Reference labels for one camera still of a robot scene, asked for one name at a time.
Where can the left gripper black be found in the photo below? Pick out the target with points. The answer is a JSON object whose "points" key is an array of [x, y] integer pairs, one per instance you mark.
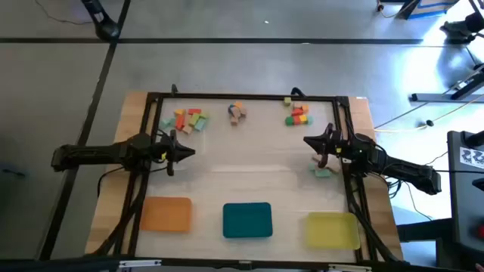
{"points": [[168, 151]]}

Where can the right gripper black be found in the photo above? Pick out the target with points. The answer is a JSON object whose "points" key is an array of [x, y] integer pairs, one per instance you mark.
{"points": [[336, 145]]}

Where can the natural wooden cube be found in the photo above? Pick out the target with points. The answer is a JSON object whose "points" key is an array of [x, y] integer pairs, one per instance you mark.
{"points": [[297, 106], [187, 129], [234, 121]]}

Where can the mint green wooden cube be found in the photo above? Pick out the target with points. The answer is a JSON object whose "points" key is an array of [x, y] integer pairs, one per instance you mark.
{"points": [[309, 120]]}

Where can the teal long wooden block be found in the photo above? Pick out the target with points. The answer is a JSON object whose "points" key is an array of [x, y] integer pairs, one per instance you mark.
{"points": [[200, 124], [166, 122], [322, 173]]}

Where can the yellow wooden cube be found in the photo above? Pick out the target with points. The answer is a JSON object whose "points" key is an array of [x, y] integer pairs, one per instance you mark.
{"points": [[303, 118]]}

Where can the red-orange long wooden block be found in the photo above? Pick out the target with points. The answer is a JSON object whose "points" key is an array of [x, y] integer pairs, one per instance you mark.
{"points": [[180, 121]]}

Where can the red wooden cube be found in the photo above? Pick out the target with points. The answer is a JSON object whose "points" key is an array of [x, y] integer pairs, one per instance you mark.
{"points": [[296, 120]]}

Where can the dark green wooden cube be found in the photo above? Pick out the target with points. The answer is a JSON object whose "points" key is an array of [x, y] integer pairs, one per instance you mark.
{"points": [[289, 121]]}

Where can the orange wooden cube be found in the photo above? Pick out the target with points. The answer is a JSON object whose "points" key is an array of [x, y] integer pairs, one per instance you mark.
{"points": [[304, 108]]}

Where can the red wooden triangle block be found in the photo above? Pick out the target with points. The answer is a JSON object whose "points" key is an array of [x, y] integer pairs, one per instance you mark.
{"points": [[297, 112]]}

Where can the blue wooden block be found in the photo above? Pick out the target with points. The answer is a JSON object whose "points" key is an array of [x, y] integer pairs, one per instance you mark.
{"points": [[230, 110]]}

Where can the natural wooden triangle block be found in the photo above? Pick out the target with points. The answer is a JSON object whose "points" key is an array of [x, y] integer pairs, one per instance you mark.
{"points": [[235, 112]]}

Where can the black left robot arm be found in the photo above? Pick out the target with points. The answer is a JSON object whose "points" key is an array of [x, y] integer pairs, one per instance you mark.
{"points": [[94, 155]]}

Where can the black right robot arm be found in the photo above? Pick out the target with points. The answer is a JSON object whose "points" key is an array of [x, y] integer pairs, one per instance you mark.
{"points": [[401, 168]]}

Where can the white mounting plate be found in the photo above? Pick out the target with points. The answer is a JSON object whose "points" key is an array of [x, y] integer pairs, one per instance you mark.
{"points": [[346, 160]]}

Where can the yellow-orange wooden block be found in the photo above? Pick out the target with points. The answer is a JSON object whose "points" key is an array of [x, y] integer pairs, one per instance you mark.
{"points": [[179, 112]]}

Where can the black clamp hook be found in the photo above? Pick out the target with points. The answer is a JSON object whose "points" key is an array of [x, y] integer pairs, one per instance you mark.
{"points": [[298, 91], [174, 90]]}

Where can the orange plastic tray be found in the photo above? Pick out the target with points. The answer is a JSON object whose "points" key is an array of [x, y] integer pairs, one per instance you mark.
{"points": [[166, 214]]}

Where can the white work surface sheet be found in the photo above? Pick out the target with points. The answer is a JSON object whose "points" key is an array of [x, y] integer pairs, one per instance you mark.
{"points": [[257, 170]]}

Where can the yellow plastic tray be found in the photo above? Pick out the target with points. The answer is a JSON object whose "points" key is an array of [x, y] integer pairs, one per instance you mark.
{"points": [[332, 230]]}

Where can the teal plastic tray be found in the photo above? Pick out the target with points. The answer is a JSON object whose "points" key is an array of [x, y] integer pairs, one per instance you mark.
{"points": [[247, 220]]}

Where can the black desk base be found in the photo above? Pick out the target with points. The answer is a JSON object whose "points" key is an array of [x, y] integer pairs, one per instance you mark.
{"points": [[446, 96]]}

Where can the white printed sticker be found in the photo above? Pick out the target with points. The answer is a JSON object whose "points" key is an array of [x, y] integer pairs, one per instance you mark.
{"points": [[472, 156]]}

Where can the black equipment cabinet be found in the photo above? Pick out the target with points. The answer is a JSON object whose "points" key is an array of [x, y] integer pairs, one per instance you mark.
{"points": [[465, 196]]}

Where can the dark floor object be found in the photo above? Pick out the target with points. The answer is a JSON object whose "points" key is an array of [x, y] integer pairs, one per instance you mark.
{"points": [[13, 172]]}

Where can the blue and white box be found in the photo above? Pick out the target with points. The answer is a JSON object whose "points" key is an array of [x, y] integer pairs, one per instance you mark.
{"points": [[427, 7]]}

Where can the person's shoe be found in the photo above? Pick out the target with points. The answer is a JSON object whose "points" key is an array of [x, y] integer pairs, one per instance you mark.
{"points": [[455, 30]]}

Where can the red round button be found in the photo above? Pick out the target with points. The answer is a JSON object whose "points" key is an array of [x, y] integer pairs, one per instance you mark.
{"points": [[481, 231]]}

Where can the person's leg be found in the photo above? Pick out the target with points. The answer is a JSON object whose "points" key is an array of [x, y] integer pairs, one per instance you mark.
{"points": [[475, 20]]}

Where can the black metal table frame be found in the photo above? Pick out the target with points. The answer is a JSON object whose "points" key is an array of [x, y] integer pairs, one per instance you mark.
{"points": [[246, 96]]}

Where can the silver metal bracket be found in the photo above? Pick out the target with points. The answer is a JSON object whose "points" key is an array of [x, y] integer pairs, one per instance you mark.
{"points": [[140, 263], [349, 268]]}

